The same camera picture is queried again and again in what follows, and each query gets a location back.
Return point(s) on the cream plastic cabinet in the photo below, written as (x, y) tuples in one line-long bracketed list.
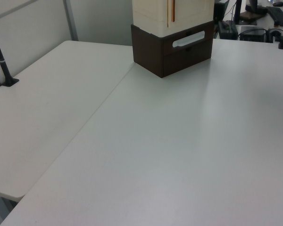
[(151, 16)]

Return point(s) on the dark brown drawer base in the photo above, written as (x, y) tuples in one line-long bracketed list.
[(151, 54)]

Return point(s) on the black box with green light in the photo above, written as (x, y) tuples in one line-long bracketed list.
[(227, 29)]

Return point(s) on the brown wooden board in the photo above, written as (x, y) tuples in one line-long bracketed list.
[(248, 17)]

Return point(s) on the black monitor stand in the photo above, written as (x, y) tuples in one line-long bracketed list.
[(255, 8)]

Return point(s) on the black keyboard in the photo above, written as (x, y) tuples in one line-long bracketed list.
[(278, 15)]

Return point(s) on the black computer mouse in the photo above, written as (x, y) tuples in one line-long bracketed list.
[(277, 4)]

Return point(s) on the grey metal partition post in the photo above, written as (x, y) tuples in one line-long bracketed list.
[(70, 20)]

